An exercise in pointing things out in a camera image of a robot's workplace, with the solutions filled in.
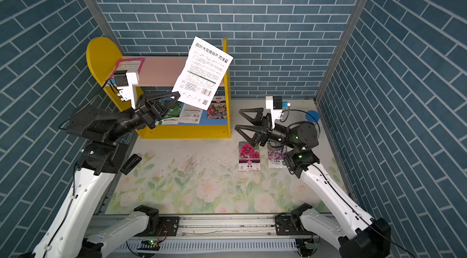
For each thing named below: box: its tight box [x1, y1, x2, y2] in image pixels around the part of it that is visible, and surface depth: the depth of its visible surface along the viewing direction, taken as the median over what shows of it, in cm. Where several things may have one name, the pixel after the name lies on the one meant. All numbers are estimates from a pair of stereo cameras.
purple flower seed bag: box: [267, 141, 288, 169], surface depth 96 cm
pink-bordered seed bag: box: [110, 57, 146, 86], surface depth 79 cm
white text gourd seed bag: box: [172, 36, 234, 111], surface depth 49 cm
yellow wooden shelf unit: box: [86, 36, 232, 140], surface depth 67 cm
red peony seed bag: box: [238, 141, 261, 172], surface depth 96 cm
